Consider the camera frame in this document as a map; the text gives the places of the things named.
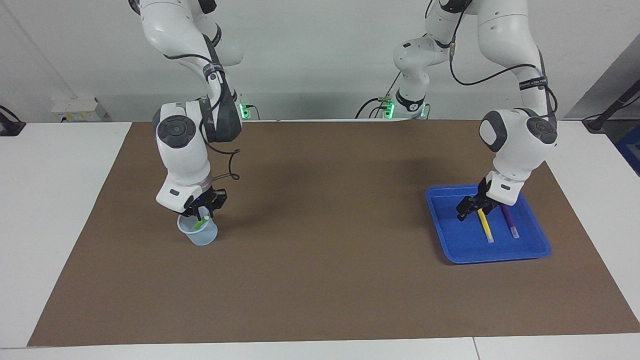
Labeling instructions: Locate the yellow pen white cap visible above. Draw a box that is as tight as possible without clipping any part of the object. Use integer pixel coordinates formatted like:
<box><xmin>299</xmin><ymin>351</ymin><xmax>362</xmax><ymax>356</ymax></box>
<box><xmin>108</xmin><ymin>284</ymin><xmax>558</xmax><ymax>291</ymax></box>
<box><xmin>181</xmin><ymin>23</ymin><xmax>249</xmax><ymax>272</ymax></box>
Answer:
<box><xmin>476</xmin><ymin>208</ymin><xmax>496</xmax><ymax>244</ymax></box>

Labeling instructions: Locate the brown table mat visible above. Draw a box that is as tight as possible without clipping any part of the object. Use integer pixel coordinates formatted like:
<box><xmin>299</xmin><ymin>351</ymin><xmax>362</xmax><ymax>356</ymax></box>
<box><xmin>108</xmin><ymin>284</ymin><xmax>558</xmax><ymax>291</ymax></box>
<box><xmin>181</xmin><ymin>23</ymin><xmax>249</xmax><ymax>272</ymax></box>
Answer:
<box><xmin>27</xmin><ymin>119</ymin><xmax>640</xmax><ymax>347</ymax></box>

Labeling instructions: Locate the blue plastic tray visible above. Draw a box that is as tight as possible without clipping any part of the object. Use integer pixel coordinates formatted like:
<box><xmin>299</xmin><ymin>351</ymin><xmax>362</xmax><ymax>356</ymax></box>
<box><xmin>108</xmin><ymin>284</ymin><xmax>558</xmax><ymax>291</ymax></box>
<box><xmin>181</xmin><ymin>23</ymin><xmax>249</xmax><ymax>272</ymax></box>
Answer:
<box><xmin>425</xmin><ymin>183</ymin><xmax>552</xmax><ymax>265</ymax></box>

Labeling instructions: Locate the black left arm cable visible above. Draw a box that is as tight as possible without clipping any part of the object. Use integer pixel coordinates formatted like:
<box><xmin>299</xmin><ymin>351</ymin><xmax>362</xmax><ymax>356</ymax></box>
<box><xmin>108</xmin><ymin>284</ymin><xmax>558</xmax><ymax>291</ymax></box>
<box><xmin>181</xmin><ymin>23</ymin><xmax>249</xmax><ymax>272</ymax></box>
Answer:
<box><xmin>425</xmin><ymin>0</ymin><xmax>559</xmax><ymax>121</ymax></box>

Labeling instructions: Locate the white power strip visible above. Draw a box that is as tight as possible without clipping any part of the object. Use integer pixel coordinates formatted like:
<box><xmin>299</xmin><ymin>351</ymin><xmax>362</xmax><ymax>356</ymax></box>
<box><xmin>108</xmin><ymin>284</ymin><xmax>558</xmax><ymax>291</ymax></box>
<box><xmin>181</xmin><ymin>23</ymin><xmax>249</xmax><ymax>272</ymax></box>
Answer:
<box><xmin>51</xmin><ymin>97</ymin><xmax>108</xmax><ymax>123</ymax></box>

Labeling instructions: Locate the black stand pole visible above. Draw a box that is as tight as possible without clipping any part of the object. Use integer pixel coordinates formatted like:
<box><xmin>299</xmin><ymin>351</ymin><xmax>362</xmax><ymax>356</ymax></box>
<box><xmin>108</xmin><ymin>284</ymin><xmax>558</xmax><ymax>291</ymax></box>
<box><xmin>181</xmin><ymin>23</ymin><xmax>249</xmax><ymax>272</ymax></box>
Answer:
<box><xmin>582</xmin><ymin>80</ymin><xmax>640</xmax><ymax>133</ymax></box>

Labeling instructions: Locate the black clamp mount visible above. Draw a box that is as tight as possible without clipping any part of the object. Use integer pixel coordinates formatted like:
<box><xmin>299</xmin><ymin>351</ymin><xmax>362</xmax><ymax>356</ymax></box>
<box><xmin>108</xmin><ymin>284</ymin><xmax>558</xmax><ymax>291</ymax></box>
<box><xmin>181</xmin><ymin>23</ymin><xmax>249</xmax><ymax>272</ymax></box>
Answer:
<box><xmin>0</xmin><ymin>105</ymin><xmax>27</xmax><ymax>137</ymax></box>

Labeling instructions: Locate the purple pen white cap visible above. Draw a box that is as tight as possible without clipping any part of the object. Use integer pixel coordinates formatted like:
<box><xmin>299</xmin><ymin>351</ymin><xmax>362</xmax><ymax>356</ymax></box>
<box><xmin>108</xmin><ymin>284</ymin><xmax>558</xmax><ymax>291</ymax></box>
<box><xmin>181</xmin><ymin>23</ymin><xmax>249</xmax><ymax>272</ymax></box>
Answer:
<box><xmin>500</xmin><ymin>202</ymin><xmax>520</xmax><ymax>240</ymax></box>

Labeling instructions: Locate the translucent plastic cup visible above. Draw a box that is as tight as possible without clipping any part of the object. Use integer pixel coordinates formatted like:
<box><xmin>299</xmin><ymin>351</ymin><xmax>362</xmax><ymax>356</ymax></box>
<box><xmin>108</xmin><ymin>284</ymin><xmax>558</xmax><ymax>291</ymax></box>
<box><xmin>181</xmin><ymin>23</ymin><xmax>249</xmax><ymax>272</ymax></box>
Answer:
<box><xmin>176</xmin><ymin>212</ymin><xmax>218</xmax><ymax>246</ymax></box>

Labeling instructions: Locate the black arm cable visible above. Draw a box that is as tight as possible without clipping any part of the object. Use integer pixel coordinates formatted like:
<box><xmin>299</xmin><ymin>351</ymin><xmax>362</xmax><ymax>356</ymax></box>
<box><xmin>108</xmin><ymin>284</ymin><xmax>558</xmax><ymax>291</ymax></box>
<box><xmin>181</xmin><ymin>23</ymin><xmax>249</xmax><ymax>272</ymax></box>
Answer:
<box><xmin>425</xmin><ymin>0</ymin><xmax>559</xmax><ymax>121</ymax></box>
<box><xmin>162</xmin><ymin>50</ymin><xmax>241</xmax><ymax>181</ymax></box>

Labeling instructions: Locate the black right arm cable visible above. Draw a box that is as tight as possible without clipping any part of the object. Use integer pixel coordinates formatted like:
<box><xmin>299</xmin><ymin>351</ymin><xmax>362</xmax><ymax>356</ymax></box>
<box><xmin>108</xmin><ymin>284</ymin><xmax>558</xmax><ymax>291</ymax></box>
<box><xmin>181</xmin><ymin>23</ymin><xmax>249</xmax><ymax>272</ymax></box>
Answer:
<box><xmin>162</xmin><ymin>50</ymin><xmax>241</xmax><ymax>181</ymax></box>

